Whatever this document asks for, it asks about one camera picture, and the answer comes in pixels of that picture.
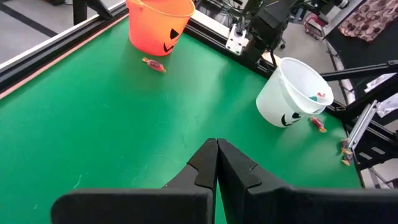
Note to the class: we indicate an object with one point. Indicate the clear bag multicolour candy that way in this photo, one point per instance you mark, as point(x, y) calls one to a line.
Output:
point(317, 96)

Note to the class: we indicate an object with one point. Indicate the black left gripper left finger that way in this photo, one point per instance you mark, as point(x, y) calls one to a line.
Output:
point(130, 208)

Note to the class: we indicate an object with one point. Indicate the silver metal bar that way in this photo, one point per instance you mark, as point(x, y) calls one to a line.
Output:
point(362, 124)

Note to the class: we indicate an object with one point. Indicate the white paper sheet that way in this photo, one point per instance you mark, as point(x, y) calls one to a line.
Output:
point(381, 82)
point(390, 105)

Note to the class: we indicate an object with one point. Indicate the brown circle patterned cloth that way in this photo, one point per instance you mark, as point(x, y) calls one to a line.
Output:
point(370, 18)

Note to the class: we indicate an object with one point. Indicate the yellow dark candy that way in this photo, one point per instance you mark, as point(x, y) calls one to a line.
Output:
point(346, 149)

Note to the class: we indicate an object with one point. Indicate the orange jack-o-lantern bucket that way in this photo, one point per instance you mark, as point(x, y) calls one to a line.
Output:
point(149, 31)

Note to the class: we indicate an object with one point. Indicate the silver mounting bracket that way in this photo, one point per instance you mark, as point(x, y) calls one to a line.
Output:
point(236, 40)

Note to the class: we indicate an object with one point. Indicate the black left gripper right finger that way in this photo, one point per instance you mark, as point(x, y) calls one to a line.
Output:
point(311, 208)

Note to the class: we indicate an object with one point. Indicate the white jack-o-lantern bucket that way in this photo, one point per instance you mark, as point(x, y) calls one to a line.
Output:
point(273, 102)

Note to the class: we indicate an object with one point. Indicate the green table mat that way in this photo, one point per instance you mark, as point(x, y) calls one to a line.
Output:
point(93, 124)

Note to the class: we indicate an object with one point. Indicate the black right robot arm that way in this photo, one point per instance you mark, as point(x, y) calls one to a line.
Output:
point(267, 21)

